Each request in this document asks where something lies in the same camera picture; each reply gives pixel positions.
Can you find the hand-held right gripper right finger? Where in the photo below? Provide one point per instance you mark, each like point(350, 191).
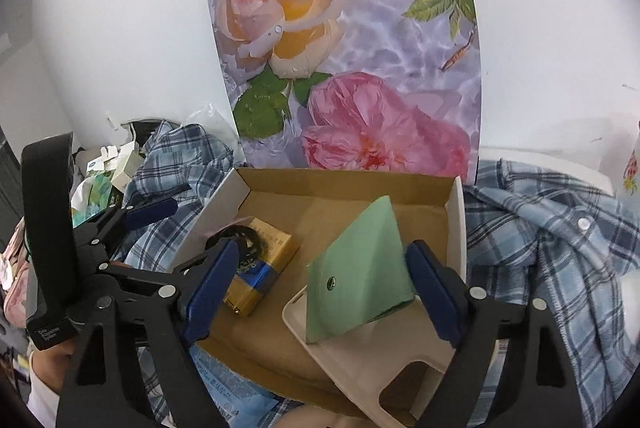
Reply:
point(432, 293)

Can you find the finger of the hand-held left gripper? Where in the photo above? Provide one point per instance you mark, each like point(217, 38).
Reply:
point(150, 212)
point(145, 275)

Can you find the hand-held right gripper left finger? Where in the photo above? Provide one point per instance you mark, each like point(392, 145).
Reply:
point(210, 288)

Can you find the black hair scrunchie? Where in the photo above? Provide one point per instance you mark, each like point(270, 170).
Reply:
point(247, 240)

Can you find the gold and blue cigarette pack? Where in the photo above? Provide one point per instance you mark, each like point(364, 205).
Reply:
point(265, 258)

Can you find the green snap pouch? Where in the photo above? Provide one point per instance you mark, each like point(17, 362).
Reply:
point(360, 278)

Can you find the cardboard box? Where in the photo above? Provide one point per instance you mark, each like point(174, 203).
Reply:
point(280, 333)

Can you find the blue tissue packet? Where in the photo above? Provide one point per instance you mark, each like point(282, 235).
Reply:
point(225, 388)

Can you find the beige phone case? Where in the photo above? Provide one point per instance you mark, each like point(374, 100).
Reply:
point(350, 368)

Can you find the small white carton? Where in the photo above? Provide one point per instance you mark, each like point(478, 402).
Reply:
point(127, 165)

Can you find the green tissue pack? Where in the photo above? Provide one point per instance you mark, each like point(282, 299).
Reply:
point(97, 190)

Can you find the pink patterned pouch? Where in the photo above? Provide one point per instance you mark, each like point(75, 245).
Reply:
point(17, 288)

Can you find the dark grey object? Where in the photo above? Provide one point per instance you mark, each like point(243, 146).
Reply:
point(145, 127)

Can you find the clear plastic bag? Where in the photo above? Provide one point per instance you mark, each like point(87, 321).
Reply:
point(210, 115)

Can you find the blue plaid shirt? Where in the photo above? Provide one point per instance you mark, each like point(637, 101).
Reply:
point(550, 233)

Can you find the floral rose poster board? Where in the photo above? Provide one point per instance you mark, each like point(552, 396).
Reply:
point(350, 57)

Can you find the white wall hook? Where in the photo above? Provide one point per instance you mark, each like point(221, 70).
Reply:
point(112, 120)

